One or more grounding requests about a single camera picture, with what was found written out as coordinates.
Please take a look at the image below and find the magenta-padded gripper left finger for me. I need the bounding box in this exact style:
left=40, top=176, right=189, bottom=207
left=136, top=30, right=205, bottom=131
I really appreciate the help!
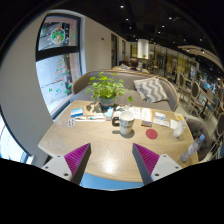
left=41, top=143, right=92, bottom=186

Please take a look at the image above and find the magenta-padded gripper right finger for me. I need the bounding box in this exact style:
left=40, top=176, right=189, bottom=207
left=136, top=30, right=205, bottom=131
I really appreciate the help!
left=132, top=143, right=184, bottom=186

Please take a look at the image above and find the flat round red coaster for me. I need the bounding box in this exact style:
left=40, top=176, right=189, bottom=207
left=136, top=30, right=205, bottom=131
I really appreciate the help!
left=145, top=128, right=159, bottom=140

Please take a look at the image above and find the blue card box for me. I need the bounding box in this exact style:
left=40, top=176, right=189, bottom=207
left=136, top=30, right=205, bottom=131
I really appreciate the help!
left=70, top=107, right=84, bottom=118

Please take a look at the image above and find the grey tufted armchair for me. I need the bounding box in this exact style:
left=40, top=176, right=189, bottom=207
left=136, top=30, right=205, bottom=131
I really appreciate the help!
left=185, top=118, right=214, bottom=161

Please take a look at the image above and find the white illustrated paper sheet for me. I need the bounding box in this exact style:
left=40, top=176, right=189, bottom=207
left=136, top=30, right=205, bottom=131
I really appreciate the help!
left=129, top=106, right=142, bottom=120

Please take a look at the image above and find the small light blue box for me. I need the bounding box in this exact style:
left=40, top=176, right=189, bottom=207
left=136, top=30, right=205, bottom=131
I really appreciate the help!
left=104, top=108, right=115, bottom=121

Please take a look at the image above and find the grey white chevron cushion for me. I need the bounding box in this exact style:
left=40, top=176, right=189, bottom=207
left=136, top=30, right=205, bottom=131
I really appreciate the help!
left=133, top=76, right=169, bottom=104

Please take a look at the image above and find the group of wooden chairs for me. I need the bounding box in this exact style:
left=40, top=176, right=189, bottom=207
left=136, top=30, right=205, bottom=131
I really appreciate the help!
left=173, top=68, right=224, bottom=158

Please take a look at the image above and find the green potted plant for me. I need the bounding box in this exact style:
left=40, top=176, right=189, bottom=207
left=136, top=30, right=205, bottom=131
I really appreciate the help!
left=85, top=71, right=134, bottom=111

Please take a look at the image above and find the window with colourful stickers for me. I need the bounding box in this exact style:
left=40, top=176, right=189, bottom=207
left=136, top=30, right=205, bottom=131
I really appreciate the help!
left=34, top=13, right=83, bottom=118

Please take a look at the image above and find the grey curved sofa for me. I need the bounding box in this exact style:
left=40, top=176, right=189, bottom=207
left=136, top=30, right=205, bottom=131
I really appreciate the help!
left=71, top=69, right=181, bottom=113

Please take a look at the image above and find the person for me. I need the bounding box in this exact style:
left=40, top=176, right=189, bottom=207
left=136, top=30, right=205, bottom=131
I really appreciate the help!
left=121, top=57, right=141, bottom=71

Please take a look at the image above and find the group of ceiling lights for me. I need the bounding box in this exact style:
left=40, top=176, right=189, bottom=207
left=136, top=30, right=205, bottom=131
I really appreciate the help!
left=118, top=3, right=206, bottom=54

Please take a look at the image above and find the white mug with black handle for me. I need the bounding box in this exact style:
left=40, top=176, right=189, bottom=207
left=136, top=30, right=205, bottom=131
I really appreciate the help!
left=111, top=110, right=136, bottom=136

